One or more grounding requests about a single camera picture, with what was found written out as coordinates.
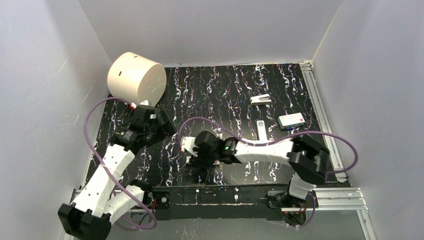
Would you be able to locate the large white cylinder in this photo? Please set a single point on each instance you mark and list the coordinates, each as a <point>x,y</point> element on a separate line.
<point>135,79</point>

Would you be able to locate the white box with red labels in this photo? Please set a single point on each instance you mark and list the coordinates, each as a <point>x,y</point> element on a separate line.
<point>291,120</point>

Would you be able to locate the aluminium frame rail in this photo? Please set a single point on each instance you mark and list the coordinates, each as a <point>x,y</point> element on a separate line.
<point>336,198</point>

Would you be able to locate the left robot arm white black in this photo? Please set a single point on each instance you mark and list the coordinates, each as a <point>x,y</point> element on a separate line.
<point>92,213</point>

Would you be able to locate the black base bar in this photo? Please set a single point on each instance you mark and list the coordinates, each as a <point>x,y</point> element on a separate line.
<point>246,201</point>

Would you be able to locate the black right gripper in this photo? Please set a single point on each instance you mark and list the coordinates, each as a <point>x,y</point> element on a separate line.
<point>201,160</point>

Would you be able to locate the white remote with black end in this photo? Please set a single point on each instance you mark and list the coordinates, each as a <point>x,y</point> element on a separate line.
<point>198,162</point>

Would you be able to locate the small white charger device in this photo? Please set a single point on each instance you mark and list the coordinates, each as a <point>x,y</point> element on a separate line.
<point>259,100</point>

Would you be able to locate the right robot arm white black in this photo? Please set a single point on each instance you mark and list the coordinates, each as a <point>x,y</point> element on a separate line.
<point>308,158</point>

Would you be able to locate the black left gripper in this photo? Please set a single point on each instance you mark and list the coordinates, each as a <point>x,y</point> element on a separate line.
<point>164,120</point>

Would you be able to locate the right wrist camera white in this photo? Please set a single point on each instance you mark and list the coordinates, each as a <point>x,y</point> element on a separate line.
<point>188,145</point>

